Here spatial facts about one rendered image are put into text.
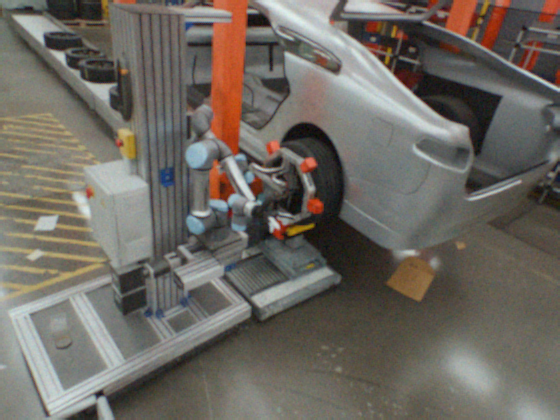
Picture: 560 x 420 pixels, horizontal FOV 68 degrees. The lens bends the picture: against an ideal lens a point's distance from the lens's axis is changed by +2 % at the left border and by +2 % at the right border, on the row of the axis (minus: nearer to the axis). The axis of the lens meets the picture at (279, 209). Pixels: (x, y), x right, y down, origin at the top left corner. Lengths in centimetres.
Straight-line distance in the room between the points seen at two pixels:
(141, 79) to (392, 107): 140
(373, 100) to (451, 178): 66
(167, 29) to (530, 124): 303
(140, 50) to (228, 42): 100
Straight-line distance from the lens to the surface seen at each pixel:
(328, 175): 290
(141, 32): 204
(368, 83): 270
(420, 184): 252
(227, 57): 293
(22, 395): 298
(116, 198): 217
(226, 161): 219
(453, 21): 493
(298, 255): 340
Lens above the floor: 230
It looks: 32 degrees down
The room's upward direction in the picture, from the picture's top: 8 degrees clockwise
